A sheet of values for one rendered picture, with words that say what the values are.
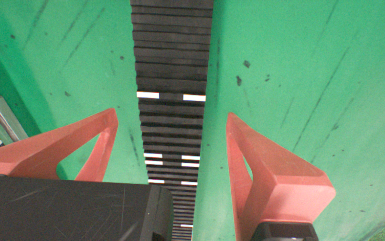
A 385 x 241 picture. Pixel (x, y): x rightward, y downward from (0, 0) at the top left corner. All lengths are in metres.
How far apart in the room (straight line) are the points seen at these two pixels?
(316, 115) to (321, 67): 0.05
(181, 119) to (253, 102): 0.07
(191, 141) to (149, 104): 0.05
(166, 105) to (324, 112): 0.15
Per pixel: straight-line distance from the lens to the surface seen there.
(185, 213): 0.28
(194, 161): 0.19
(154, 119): 0.16
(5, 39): 0.23
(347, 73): 0.21
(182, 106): 0.15
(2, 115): 0.27
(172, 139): 0.17
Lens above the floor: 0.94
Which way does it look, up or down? 51 degrees down
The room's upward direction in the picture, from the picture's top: 176 degrees counter-clockwise
